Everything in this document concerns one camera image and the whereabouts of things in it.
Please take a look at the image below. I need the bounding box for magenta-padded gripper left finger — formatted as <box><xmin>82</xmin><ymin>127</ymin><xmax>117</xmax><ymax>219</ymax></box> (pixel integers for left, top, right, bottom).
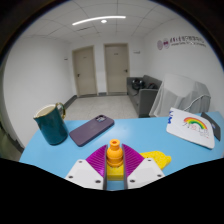
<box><xmin>64</xmin><ymin>144</ymin><xmax>109</xmax><ymax>191</ymax></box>

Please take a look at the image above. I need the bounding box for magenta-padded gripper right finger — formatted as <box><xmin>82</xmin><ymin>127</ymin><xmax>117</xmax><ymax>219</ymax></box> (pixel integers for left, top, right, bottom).
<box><xmin>121</xmin><ymin>143</ymin><xmax>166</xmax><ymax>191</ymax></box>

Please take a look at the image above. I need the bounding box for yellow power strip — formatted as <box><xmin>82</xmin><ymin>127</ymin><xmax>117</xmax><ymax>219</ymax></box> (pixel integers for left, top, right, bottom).
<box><xmin>106</xmin><ymin>150</ymin><xmax>173</xmax><ymax>182</ymax></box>

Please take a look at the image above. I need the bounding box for purple smartphone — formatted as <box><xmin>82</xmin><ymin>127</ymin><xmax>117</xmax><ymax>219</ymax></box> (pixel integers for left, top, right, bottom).
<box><xmin>68</xmin><ymin>114</ymin><xmax>116</xmax><ymax>148</ymax></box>

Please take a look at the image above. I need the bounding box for white rainbow-print mouse pad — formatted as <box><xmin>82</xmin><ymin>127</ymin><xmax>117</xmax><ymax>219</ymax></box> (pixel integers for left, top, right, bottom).
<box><xmin>165</xmin><ymin>106</ymin><xmax>216</xmax><ymax>150</ymax></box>

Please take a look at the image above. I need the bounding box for grey sofa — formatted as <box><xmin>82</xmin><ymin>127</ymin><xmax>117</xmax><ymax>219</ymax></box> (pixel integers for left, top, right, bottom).
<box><xmin>126</xmin><ymin>74</ymin><xmax>164</xmax><ymax>119</ymax></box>

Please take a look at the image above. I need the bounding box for dark grey tablet case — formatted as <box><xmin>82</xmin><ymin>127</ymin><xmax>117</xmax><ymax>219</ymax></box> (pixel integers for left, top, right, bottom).
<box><xmin>200</xmin><ymin>111</ymin><xmax>222</xmax><ymax>142</ymax></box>

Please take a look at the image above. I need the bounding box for grey cloth-covered object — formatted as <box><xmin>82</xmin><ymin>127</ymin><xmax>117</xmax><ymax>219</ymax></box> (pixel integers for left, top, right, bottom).
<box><xmin>148</xmin><ymin>73</ymin><xmax>212</xmax><ymax>118</ymax></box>

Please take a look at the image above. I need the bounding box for black bag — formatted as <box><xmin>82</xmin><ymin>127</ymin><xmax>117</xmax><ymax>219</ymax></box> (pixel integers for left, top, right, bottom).
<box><xmin>131</xmin><ymin>78</ymin><xmax>147</xmax><ymax>91</ymax></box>

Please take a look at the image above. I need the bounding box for beige door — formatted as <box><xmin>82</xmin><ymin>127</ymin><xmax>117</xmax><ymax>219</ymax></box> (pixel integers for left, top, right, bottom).
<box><xmin>71</xmin><ymin>45</ymin><xmax>99</xmax><ymax>98</ymax></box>
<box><xmin>103</xmin><ymin>42</ymin><xmax>131</xmax><ymax>95</ymax></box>

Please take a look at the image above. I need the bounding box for long ceiling light strip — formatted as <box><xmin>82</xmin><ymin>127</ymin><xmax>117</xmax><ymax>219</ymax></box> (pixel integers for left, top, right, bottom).
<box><xmin>71</xmin><ymin>14</ymin><xmax>128</xmax><ymax>27</ymax></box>

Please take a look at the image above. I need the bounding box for teal mug with gold handle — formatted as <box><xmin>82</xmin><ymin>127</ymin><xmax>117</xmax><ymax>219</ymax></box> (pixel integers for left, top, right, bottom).
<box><xmin>33</xmin><ymin>102</ymin><xmax>70</xmax><ymax>147</ymax></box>

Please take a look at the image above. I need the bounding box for white cable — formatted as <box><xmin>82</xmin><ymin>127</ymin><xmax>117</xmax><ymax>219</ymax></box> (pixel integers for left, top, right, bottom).
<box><xmin>184</xmin><ymin>94</ymin><xmax>212</xmax><ymax>113</ymax></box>

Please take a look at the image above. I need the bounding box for wall sign lettering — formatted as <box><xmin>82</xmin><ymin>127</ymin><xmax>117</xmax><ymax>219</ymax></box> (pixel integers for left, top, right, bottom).
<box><xmin>156</xmin><ymin>35</ymin><xmax>208</xmax><ymax>51</ymax></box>

